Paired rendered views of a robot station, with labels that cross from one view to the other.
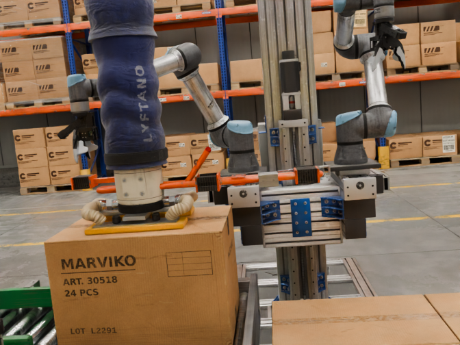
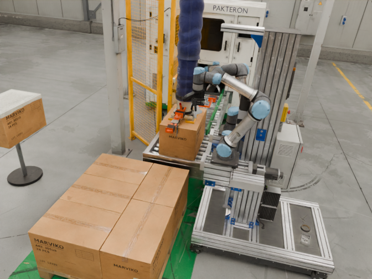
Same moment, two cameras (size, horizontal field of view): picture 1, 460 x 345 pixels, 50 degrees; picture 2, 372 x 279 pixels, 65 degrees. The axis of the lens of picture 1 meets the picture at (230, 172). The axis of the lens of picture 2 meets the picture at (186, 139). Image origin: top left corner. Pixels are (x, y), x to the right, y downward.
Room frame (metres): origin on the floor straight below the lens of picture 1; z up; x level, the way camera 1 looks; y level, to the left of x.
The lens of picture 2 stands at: (2.13, -2.65, 2.34)
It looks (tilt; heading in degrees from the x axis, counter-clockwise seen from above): 29 degrees down; 96
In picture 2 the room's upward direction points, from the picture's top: 4 degrees clockwise
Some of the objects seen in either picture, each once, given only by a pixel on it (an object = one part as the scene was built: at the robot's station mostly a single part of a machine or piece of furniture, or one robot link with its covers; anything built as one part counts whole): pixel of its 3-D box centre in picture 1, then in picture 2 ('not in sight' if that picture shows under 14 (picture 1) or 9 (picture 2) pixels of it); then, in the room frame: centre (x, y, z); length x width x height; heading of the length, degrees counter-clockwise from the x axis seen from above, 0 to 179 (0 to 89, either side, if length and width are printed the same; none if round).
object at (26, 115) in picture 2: not in sight; (10, 117); (-0.15, 0.02, 0.82); 0.60 x 0.40 x 0.40; 84
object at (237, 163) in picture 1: (242, 159); (231, 125); (2.27, -0.06, 1.09); 0.15 x 0.15 x 0.10
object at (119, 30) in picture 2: not in sight; (120, 39); (0.88, 0.79, 1.62); 0.20 x 0.05 x 0.30; 85
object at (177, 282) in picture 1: (152, 274); (183, 132); (1.76, 0.32, 0.75); 0.60 x 0.40 x 0.40; 85
